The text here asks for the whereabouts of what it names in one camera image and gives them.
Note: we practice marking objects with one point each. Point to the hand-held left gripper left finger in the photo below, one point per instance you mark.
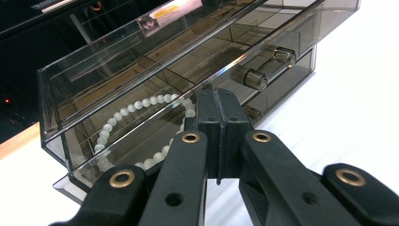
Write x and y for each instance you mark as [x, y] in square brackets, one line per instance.
[213, 141]

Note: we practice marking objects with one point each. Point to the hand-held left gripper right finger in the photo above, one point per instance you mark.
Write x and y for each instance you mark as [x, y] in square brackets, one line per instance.
[233, 141]

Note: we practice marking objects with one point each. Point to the smoky acrylic drawer organiser frame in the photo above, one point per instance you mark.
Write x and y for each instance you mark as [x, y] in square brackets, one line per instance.
[314, 61]

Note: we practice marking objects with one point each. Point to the metal stand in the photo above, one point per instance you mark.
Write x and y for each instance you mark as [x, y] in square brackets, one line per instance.
[82, 29]

